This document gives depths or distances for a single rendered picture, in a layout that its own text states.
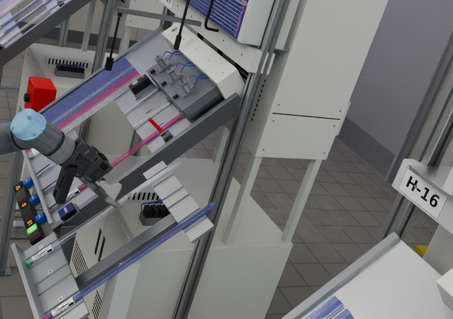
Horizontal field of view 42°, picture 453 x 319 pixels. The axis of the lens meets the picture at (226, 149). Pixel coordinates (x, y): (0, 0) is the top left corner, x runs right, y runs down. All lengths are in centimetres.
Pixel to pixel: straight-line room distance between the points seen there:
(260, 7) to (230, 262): 98
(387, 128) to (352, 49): 317
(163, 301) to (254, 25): 106
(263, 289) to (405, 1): 340
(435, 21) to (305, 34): 315
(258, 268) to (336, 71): 83
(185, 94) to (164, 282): 70
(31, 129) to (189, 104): 59
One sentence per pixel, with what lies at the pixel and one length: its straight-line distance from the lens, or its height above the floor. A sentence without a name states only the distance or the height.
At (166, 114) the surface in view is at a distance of 201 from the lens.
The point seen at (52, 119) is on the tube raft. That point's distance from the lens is 237.
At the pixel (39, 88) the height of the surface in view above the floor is 78.
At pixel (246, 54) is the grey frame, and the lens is 184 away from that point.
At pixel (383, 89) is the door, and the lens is 530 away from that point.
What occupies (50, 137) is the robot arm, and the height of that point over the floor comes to 113.
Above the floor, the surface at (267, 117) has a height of 115.
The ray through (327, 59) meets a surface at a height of 138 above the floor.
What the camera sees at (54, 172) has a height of 76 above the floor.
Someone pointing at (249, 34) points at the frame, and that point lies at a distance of 181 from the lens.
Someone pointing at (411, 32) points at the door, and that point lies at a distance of 518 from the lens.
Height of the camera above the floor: 178
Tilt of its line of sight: 22 degrees down
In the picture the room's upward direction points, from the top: 17 degrees clockwise
